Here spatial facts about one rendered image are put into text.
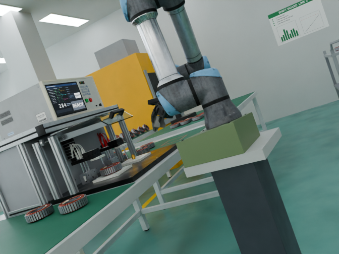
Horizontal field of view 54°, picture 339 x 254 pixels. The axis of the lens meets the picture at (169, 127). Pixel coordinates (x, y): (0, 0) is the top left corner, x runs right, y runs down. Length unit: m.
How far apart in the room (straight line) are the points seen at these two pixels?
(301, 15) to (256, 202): 5.63
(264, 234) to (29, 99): 1.24
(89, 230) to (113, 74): 4.63
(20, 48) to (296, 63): 4.81
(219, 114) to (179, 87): 0.19
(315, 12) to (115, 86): 3.75
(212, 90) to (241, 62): 5.48
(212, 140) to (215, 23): 5.77
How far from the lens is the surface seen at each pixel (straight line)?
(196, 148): 1.24
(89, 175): 1.74
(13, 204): 1.86
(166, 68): 1.33
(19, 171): 1.76
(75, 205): 1.32
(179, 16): 1.45
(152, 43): 1.35
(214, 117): 1.29
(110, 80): 5.62
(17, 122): 1.87
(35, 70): 5.87
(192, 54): 1.52
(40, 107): 1.75
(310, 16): 6.74
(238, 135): 1.18
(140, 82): 5.37
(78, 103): 1.87
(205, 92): 1.30
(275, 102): 6.76
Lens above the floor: 1.00
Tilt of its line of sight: 4 degrees down
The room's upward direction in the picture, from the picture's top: 21 degrees counter-clockwise
